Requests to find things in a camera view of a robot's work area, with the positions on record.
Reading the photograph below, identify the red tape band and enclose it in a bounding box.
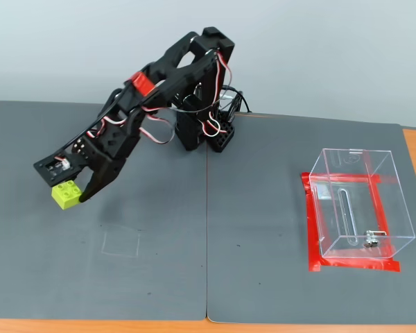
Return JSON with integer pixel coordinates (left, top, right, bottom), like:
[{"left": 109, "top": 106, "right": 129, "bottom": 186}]
[{"left": 130, "top": 71, "right": 157, "bottom": 97}]

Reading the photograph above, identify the black power cable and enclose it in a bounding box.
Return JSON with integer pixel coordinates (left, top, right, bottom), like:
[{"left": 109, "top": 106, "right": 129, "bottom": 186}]
[{"left": 220, "top": 85, "right": 254, "bottom": 116}]

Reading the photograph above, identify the black perforated base block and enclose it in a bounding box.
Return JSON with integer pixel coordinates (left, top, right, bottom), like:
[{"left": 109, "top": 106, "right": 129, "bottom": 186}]
[{"left": 207, "top": 110, "right": 236, "bottom": 153}]

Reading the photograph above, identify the red tape floor marking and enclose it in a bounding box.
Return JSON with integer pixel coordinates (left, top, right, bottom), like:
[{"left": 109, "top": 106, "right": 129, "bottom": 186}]
[{"left": 300, "top": 172, "right": 402, "bottom": 273}]

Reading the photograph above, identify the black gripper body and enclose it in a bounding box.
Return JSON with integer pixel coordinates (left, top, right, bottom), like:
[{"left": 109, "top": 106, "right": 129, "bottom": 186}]
[{"left": 72, "top": 116, "right": 141, "bottom": 171}]

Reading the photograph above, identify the green lego block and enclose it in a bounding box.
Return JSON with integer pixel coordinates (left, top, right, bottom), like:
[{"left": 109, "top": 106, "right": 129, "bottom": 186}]
[{"left": 51, "top": 180, "right": 83, "bottom": 211}]

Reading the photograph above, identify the dark grey mat with chalk square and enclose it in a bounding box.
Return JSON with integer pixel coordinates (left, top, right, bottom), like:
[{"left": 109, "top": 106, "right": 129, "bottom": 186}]
[{"left": 0, "top": 100, "right": 209, "bottom": 322}]

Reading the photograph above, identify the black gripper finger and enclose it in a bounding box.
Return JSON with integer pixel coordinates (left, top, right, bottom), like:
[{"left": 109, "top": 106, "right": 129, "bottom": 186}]
[{"left": 78, "top": 159, "right": 124, "bottom": 204}]

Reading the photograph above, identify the red white black servo cable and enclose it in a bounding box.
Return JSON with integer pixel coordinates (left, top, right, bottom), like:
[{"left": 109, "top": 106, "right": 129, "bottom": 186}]
[
  {"left": 138, "top": 105, "right": 176, "bottom": 145},
  {"left": 200, "top": 50, "right": 234, "bottom": 139}
]

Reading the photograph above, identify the small metal box latch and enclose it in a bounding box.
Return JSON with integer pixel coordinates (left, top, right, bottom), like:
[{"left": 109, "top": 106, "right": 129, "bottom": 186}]
[{"left": 363, "top": 230, "right": 388, "bottom": 249}]

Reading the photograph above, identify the transparent acrylic box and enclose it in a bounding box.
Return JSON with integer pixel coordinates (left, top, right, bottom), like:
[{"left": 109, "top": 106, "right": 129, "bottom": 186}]
[{"left": 308, "top": 148, "right": 416, "bottom": 259}]

